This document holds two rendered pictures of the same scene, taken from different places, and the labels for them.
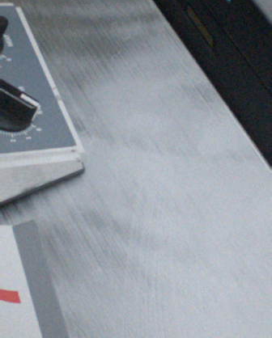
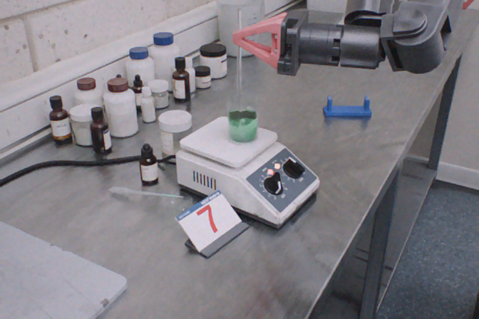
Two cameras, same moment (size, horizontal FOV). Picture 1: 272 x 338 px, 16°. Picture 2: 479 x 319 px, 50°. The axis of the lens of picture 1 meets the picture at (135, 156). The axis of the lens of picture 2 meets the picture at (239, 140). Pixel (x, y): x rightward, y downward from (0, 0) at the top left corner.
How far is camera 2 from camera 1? 41 cm
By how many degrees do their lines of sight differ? 46
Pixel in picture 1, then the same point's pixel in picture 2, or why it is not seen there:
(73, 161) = (274, 216)
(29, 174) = (258, 206)
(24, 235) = (240, 225)
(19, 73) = (291, 186)
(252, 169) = (323, 273)
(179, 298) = (251, 275)
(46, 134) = (275, 201)
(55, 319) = (216, 246)
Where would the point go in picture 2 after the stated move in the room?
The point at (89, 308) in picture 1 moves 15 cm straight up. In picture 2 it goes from (227, 253) to (226, 161)
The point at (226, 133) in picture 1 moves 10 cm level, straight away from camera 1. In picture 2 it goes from (331, 259) to (384, 236)
